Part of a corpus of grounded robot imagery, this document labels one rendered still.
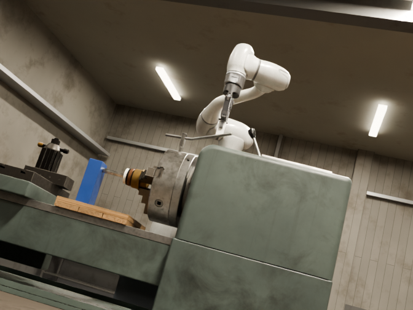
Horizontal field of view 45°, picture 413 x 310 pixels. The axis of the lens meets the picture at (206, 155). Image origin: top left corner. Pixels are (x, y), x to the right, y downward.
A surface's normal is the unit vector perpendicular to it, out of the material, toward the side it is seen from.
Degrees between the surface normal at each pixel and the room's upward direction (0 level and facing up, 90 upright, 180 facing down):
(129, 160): 90
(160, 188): 105
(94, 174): 90
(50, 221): 90
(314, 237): 90
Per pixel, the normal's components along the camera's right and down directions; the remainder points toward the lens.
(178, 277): -0.07, -0.27
